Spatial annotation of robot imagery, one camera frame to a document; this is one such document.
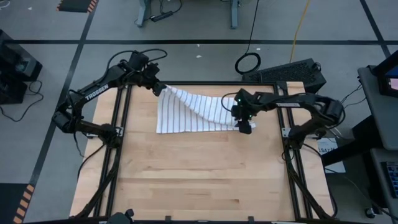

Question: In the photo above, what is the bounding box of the black monitor screen device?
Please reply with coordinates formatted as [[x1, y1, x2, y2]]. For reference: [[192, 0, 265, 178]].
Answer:
[[372, 49, 398, 98]]

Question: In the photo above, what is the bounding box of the black rounded device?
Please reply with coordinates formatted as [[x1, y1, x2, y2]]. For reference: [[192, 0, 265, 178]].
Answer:
[[106, 208, 135, 224]]

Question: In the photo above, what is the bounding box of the white paper sheet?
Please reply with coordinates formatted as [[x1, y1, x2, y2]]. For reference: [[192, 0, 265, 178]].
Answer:
[[316, 138, 346, 174]]

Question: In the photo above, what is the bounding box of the black perforated computer tower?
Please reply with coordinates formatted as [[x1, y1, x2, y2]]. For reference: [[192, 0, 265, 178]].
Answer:
[[241, 58, 327, 101]]

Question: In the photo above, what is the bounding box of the grey keyboard shelf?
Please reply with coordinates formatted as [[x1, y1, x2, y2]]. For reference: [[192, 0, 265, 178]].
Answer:
[[369, 147, 398, 215]]

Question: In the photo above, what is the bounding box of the thin black floor cable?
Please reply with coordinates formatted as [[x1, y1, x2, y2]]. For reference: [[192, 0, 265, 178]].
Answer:
[[0, 80, 44, 123]]

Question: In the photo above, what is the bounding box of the black hazard striped floor mat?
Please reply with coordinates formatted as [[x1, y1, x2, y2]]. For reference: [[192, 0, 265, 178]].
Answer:
[[0, 182, 35, 224], [55, 0, 100, 14]]

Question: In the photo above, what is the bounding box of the white striped towel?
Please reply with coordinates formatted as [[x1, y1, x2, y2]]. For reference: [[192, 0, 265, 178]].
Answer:
[[155, 84, 257, 134]]

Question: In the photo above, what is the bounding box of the grey cart table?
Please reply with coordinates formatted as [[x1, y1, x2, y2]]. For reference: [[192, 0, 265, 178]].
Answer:
[[357, 65, 398, 152]]

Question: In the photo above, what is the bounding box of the black equipment box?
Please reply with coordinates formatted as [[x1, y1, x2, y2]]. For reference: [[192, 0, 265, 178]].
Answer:
[[0, 29, 44, 105]]

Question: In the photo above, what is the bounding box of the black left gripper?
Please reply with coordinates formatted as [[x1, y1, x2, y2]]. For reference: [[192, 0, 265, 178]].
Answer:
[[124, 62, 168, 97]]

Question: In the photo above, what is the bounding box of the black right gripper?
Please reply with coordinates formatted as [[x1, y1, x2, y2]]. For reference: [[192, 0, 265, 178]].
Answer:
[[230, 98, 267, 135]]

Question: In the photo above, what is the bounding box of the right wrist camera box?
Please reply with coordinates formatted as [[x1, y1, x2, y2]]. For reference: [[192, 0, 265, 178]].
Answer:
[[236, 88, 254, 107]]

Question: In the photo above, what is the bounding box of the black metal table frame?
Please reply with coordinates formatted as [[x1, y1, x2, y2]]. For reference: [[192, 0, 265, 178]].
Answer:
[[73, 70, 338, 224]]

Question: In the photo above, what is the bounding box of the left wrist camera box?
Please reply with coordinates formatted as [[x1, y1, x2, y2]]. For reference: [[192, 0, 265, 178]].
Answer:
[[127, 50, 150, 72]]

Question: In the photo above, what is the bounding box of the black caster wheel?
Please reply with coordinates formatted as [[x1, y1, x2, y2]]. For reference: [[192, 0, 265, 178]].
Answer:
[[364, 205, 383, 219]]

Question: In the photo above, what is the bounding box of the coiled black cable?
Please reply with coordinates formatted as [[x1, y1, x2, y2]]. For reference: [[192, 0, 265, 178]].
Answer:
[[234, 0, 262, 75]]

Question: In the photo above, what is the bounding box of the black keyboard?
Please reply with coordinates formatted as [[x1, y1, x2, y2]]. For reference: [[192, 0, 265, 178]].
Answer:
[[381, 161, 398, 200]]

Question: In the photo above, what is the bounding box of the grey desk leg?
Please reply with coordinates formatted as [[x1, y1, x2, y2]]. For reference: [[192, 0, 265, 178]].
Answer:
[[136, 0, 150, 28], [229, 0, 241, 30]]

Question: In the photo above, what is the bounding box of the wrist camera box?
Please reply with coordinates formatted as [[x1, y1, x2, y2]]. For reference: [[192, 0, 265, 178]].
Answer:
[[127, 50, 150, 72], [236, 88, 254, 107]]

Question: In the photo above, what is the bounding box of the black power strip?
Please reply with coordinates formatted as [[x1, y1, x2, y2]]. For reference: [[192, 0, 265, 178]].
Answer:
[[150, 11, 174, 23]]

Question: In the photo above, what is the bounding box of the yellow cable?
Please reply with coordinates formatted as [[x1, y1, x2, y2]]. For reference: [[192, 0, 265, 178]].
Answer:
[[289, 0, 312, 64]]

